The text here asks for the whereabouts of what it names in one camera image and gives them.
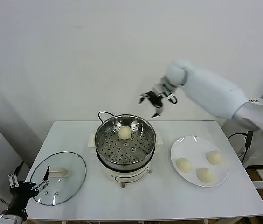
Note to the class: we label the round white plate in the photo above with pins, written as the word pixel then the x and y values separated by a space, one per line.
pixel 192 149

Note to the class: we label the white electric cooker base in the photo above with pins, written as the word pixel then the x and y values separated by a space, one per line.
pixel 126 177

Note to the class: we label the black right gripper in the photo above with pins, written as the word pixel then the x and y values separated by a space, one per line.
pixel 156 100

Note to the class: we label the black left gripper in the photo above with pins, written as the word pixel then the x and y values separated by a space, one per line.
pixel 20 193

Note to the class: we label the white steamed baozi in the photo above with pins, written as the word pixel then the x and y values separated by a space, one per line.
pixel 184 165
pixel 214 157
pixel 205 174
pixel 124 133

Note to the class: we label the black power adapter block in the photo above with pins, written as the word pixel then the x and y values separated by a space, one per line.
pixel 249 138

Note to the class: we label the round glass pot lid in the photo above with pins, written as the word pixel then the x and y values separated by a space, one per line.
pixel 71 177

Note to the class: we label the white side desk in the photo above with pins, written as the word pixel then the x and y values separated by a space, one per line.
pixel 233 149

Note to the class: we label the perforated steel steamer basket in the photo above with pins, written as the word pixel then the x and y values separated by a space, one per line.
pixel 112 151

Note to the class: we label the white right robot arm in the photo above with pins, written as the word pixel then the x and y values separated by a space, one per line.
pixel 215 93

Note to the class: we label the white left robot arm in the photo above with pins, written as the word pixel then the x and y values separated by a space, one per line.
pixel 12 218

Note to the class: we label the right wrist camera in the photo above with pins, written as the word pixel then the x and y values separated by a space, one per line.
pixel 163 87

